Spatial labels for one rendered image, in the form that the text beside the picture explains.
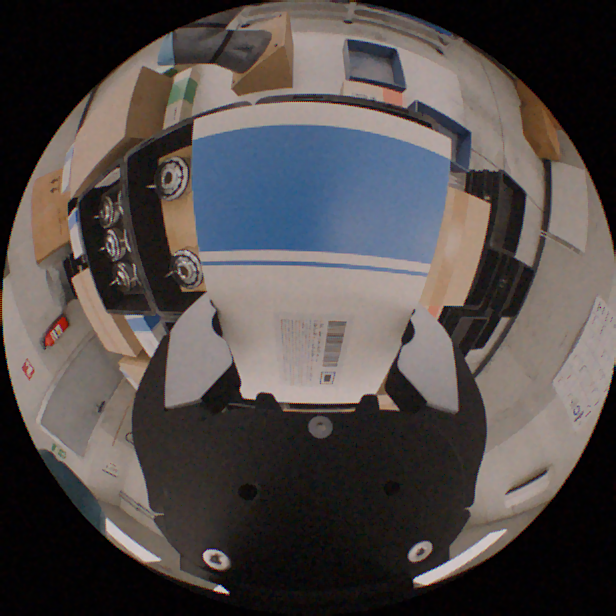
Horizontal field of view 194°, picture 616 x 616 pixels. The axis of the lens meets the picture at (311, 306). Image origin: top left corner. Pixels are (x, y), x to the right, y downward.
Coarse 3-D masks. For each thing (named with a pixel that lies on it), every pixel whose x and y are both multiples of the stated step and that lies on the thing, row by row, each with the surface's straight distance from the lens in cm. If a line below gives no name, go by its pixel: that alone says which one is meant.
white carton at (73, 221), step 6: (72, 216) 106; (72, 222) 106; (78, 222) 101; (72, 228) 107; (78, 228) 101; (72, 234) 108; (78, 234) 100; (72, 240) 109; (78, 240) 101; (78, 246) 102; (78, 252) 104
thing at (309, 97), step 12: (276, 96) 35; (288, 96) 34; (300, 96) 34; (312, 96) 34; (324, 96) 34; (336, 96) 34; (348, 96) 35; (384, 108) 35; (396, 108) 36; (420, 120) 38; (432, 120) 39
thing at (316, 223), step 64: (256, 128) 9; (320, 128) 9; (384, 128) 9; (192, 192) 10; (256, 192) 8; (320, 192) 8; (384, 192) 9; (256, 256) 9; (320, 256) 8; (384, 256) 9; (256, 320) 10; (320, 320) 10; (384, 320) 11; (256, 384) 15; (320, 384) 14
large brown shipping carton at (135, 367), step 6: (138, 354) 106; (144, 354) 102; (120, 360) 116; (126, 360) 110; (132, 360) 106; (138, 360) 102; (144, 360) 98; (126, 366) 110; (132, 366) 103; (138, 366) 98; (144, 366) 94; (126, 372) 119; (132, 372) 111; (138, 372) 104; (132, 378) 120; (138, 378) 112; (138, 384) 121
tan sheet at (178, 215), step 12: (168, 156) 54; (180, 156) 51; (168, 204) 52; (180, 204) 49; (192, 204) 47; (168, 216) 52; (180, 216) 49; (192, 216) 47; (168, 228) 52; (180, 228) 50; (192, 228) 48; (168, 240) 53; (180, 240) 51; (192, 240) 48; (204, 288) 51
